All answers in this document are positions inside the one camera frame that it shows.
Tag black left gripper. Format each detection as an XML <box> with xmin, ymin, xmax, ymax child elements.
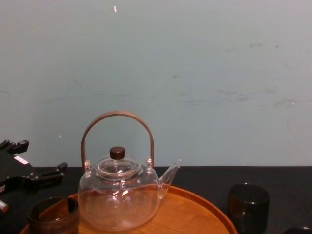
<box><xmin>0</xmin><ymin>139</ymin><xmax>68</xmax><ymax>196</ymax></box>

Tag round wooden tray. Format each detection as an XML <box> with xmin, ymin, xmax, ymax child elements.
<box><xmin>19</xmin><ymin>184</ymin><xmax>238</xmax><ymax>234</ymax></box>

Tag dark smoked glass cup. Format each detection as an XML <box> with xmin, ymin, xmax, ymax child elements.
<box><xmin>27</xmin><ymin>196</ymin><xmax>81</xmax><ymax>234</ymax></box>
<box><xmin>227</xmin><ymin>183</ymin><xmax>270</xmax><ymax>234</ymax></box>
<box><xmin>283</xmin><ymin>226</ymin><xmax>312</xmax><ymax>234</ymax></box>

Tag glass teapot lid dark knob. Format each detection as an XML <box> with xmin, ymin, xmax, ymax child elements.
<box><xmin>97</xmin><ymin>146</ymin><xmax>142</xmax><ymax>180</ymax></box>

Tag black table cloth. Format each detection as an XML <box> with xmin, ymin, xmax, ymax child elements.
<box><xmin>0</xmin><ymin>166</ymin><xmax>312</xmax><ymax>234</ymax></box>

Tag clear glass teapot wooden handle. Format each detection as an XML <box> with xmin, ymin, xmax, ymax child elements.
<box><xmin>77</xmin><ymin>111</ymin><xmax>182</xmax><ymax>232</ymax></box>

